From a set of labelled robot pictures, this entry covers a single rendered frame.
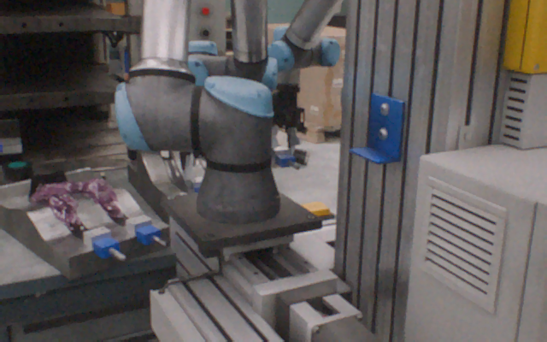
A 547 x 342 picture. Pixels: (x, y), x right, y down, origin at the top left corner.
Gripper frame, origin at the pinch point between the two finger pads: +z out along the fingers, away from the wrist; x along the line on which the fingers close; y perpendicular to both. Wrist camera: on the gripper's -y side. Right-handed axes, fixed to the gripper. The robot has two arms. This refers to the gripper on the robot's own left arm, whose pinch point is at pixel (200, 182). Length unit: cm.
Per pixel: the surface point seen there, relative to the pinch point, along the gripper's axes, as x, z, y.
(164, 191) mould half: -6.5, 4.7, -9.8
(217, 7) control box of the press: 39, -37, -85
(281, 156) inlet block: 27.5, -1.1, -8.8
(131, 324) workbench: -20.1, 33.6, 3.0
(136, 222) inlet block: -18.4, 5.0, 6.9
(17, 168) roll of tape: -40.4, -1.2, -26.8
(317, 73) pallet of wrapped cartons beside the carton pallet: 229, 37, -331
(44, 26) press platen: -24, -32, -79
